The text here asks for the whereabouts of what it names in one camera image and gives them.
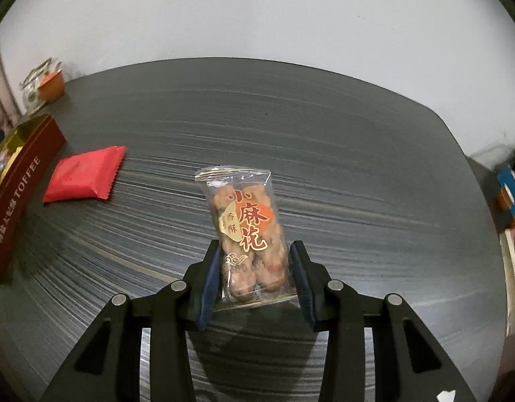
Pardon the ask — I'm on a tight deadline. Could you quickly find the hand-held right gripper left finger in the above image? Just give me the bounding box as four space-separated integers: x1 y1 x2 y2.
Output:
39 241 222 402

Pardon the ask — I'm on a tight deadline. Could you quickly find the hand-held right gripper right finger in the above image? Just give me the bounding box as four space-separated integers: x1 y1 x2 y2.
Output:
289 241 478 402

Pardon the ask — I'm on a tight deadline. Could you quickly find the red tin box gold inside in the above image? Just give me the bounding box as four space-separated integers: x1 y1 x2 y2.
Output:
0 113 67 271

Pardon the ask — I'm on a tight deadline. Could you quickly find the clear fried twist packet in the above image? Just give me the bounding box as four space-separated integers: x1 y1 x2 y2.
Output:
195 166 298 307

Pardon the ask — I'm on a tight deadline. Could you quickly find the teapot with orange cup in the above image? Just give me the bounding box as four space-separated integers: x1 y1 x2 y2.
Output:
21 58 63 114

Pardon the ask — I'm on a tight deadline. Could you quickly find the orange lidded tea cup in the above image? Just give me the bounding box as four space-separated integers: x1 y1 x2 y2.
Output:
36 69 66 103

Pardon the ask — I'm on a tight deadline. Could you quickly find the red snack packet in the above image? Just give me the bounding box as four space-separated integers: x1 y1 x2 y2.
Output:
43 146 128 204

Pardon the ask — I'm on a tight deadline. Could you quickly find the shelf with books and cups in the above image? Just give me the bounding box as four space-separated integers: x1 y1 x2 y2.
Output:
467 146 515 344

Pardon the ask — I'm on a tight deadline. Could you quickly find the blue printed box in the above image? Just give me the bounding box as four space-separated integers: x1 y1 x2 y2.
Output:
496 165 515 233

